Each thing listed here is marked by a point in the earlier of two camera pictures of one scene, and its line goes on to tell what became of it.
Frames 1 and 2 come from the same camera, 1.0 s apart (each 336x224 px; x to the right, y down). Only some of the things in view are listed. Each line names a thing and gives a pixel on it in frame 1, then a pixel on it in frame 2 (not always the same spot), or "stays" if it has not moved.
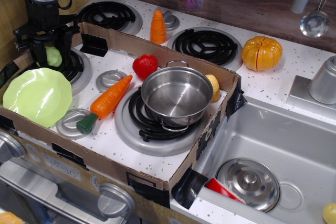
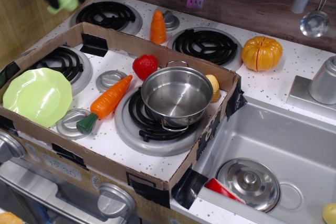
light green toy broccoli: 54,56 -> 67,0
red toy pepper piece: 215,184 stays
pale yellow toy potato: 329,213 stays
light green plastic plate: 40,95 stays
